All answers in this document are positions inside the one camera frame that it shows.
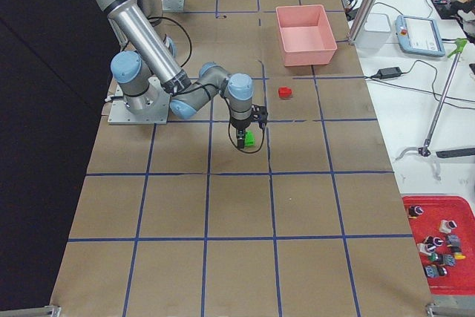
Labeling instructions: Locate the black power adapter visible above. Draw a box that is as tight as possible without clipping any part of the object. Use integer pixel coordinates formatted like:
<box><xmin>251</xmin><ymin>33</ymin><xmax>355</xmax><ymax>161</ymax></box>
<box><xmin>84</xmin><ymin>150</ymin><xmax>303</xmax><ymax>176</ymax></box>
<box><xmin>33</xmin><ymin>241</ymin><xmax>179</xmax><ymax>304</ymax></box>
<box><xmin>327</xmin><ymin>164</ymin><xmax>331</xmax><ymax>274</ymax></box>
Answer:
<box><xmin>376</xmin><ymin>67</ymin><xmax>403</xmax><ymax>79</ymax></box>

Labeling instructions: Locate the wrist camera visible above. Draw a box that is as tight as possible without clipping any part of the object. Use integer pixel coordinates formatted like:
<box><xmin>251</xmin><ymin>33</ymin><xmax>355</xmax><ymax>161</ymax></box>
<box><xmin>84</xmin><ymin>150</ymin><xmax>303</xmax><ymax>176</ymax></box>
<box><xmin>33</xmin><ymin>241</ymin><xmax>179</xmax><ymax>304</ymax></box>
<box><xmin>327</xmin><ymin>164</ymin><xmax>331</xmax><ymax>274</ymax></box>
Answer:
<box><xmin>252</xmin><ymin>104</ymin><xmax>268</xmax><ymax>130</ymax></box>

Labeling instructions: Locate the red toy block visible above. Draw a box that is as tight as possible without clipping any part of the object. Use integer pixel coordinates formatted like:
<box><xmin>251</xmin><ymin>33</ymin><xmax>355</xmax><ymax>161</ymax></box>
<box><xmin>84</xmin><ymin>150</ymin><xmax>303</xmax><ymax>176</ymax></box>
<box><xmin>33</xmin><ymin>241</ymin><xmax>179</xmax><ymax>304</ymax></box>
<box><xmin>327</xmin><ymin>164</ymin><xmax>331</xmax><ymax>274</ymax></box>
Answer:
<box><xmin>278</xmin><ymin>86</ymin><xmax>292</xmax><ymax>99</ymax></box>

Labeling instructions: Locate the green toy block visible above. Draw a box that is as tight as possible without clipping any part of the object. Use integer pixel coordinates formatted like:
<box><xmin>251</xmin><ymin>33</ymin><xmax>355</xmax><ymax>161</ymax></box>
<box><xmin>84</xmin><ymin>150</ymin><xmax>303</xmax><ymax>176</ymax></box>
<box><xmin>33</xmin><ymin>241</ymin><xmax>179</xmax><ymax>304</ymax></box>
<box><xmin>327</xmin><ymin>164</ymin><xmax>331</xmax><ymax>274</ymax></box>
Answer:
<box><xmin>244</xmin><ymin>130</ymin><xmax>255</xmax><ymax>148</ymax></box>

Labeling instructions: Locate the green handled grabber tool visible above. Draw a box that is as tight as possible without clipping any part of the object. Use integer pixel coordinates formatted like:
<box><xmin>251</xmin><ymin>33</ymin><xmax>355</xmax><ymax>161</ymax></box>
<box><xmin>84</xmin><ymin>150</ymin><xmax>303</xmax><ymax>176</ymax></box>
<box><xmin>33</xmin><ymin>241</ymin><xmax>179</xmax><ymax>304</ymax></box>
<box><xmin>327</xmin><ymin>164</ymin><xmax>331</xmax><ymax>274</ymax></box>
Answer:
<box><xmin>395</xmin><ymin>38</ymin><xmax>468</xmax><ymax>161</ymax></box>

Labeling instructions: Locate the blue teach pendant tablet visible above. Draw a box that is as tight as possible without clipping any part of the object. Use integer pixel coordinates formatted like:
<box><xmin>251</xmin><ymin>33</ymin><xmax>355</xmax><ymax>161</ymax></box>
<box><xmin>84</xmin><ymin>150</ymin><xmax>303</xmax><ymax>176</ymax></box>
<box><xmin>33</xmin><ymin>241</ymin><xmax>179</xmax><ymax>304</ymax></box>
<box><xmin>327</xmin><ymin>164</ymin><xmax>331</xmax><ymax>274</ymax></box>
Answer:
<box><xmin>395</xmin><ymin>15</ymin><xmax>445</xmax><ymax>57</ymax></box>

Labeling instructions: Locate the pink plastic box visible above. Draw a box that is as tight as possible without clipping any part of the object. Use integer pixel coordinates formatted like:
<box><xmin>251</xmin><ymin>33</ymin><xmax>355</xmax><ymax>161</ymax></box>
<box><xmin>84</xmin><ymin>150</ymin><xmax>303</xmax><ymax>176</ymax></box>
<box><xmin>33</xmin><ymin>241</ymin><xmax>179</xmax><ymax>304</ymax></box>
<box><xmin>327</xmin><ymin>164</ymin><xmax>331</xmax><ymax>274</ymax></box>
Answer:
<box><xmin>276</xmin><ymin>4</ymin><xmax>337</xmax><ymax>67</ymax></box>

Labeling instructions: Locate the brown paper table cover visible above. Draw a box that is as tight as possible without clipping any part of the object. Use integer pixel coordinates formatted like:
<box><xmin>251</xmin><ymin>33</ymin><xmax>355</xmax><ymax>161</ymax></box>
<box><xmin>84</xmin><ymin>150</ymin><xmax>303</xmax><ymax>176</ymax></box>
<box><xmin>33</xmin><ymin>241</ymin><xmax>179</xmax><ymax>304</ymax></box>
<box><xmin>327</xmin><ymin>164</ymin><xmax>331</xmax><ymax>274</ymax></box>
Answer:
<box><xmin>51</xmin><ymin>0</ymin><xmax>431</xmax><ymax>316</ymax></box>

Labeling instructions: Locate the white square box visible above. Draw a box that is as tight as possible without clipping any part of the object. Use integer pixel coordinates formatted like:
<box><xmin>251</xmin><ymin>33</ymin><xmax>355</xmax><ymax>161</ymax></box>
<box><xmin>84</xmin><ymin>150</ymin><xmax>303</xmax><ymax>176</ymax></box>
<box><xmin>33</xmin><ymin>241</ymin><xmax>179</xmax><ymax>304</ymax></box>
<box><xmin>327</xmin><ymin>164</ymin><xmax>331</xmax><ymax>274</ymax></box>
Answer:
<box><xmin>356</xmin><ymin>13</ymin><xmax>391</xmax><ymax>49</ymax></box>

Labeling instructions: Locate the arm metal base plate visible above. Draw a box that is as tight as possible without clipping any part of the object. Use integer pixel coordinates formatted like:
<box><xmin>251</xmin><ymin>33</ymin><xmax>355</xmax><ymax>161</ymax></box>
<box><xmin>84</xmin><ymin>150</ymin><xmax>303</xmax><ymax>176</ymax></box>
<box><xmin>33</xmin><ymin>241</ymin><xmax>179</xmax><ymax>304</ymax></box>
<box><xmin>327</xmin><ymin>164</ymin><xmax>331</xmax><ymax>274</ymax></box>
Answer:
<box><xmin>161</xmin><ymin>0</ymin><xmax>185</xmax><ymax>13</ymax></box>
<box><xmin>108</xmin><ymin>77</ymin><xmax>170</xmax><ymax>125</ymax></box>

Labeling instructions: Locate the red plastic tray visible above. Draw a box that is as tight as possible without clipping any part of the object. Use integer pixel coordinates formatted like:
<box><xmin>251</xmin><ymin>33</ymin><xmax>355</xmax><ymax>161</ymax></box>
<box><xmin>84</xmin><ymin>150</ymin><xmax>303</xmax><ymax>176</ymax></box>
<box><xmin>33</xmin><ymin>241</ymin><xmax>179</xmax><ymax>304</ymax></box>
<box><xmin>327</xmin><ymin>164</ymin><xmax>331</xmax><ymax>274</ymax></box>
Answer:
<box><xmin>403</xmin><ymin>196</ymin><xmax>474</xmax><ymax>295</ymax></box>

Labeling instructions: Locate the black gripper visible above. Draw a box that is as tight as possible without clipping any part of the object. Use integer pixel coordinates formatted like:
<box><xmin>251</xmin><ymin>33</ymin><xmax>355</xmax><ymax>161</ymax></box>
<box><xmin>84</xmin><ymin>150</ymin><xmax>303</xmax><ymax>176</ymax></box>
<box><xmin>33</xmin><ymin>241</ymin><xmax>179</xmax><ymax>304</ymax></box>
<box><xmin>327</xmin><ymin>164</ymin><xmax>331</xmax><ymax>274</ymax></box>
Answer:
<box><xmin>230</xmin><ymin>117</ymin><xmax>252</xmax><ymax>148</ymax></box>

